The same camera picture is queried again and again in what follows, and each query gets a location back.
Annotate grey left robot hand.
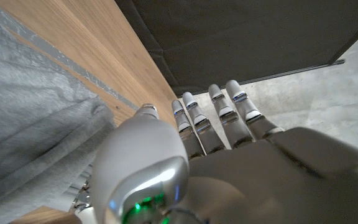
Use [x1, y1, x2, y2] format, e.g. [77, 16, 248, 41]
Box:
[90, 80, 358, 224]

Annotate grey shorts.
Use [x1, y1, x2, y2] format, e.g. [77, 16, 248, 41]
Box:
[0, 0, 117, 224]

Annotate black backdrop curtain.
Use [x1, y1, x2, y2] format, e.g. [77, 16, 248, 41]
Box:
[115, 0, 358, 97]

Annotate wooden table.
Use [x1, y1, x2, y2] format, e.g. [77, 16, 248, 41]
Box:
[0, 0, 140, 111]

